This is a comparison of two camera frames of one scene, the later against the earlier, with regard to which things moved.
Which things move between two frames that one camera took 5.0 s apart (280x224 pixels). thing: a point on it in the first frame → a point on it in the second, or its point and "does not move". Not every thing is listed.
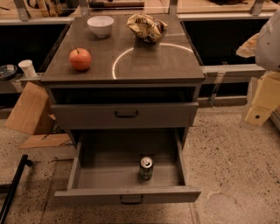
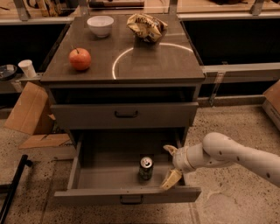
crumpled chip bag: x=147 y=28 does not move
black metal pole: x=13 y=185 does not move
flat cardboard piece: x=43 y=140 does not move
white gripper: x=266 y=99 → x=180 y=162
